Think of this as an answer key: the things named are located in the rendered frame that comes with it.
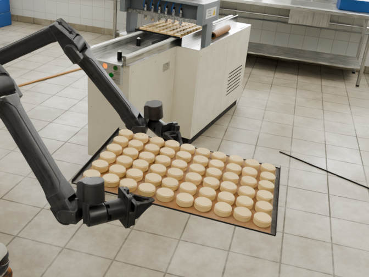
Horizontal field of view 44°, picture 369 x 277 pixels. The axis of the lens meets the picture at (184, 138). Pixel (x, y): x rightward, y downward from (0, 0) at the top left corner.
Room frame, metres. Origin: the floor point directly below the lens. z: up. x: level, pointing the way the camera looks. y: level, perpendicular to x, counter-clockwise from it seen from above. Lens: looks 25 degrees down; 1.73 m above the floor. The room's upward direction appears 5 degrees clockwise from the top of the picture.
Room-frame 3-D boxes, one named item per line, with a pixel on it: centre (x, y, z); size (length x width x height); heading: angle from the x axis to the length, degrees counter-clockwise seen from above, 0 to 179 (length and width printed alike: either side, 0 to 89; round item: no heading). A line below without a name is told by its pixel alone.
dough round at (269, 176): (1.33, -0.29, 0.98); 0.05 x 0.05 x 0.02
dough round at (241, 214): (1.10, -0.18, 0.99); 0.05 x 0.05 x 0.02
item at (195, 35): (4.09, -0.16, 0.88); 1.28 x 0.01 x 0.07; 157
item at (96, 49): (3.89, 0.31, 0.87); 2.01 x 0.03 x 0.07; 157
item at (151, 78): (3.27, 0.42, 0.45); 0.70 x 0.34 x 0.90; 157
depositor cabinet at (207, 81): (4.17, 0.03, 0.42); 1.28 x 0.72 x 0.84; 157
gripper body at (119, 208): (1.05, 0.17, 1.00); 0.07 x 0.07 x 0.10; 35
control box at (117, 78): (2.94, 0.56, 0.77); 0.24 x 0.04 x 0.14; 67
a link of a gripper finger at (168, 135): (1.51, 0.03, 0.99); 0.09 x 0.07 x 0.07; 35
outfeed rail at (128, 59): (3.78, 0.04, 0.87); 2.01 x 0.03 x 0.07; 157
